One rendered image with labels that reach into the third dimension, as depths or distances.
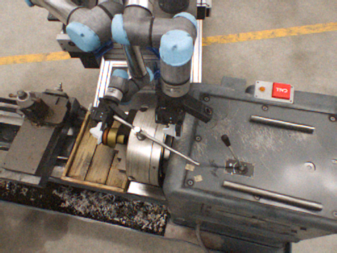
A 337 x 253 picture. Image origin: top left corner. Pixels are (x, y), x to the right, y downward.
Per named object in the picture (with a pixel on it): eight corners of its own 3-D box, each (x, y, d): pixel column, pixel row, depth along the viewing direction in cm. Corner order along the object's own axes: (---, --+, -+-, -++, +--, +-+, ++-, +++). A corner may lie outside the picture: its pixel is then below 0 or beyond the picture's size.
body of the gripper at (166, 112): (160, 107, 88) (160, 76, 78) (188, 111, 86) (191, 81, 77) (155, 125, 83) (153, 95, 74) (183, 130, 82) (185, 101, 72)
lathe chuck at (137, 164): (170, 120, 134) (163, 95, 103) (156, 186, 126) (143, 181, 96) (152, 116, 135) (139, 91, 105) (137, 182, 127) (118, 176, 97)
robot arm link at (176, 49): (196, 28, 66) (191, 49, 61) (193, 66, 74) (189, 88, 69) (163, 24, 67) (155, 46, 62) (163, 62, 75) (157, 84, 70)
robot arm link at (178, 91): (192, 68, 74) (187, 89, 69) (191, 82, 77) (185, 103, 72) (164, 64, 75) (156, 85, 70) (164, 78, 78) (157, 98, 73)
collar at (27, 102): (39, 93, 124) (35, 89, 122) (31, 109, 121) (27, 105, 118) (22, 90, 125) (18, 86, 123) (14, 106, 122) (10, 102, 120)
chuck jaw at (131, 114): (147, 133, 116) (149, 107, 110) (143, 140, 112) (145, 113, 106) (122, 128, 118) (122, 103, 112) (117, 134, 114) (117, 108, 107)
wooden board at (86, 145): (145, 124, 144) (144, 120, 140) (125, 194, 129) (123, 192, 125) (89, 114, 148) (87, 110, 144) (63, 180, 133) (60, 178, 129)
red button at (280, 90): (289, 87, 104) (291, 84, 102) (288, 101, 102) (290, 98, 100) (272, 85, 105) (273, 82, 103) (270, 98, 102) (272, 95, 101)
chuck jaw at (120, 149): (142, 147, 112) (134, 175, 106) (144, 152, 116) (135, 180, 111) (116, 141, 114) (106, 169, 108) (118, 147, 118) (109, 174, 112)
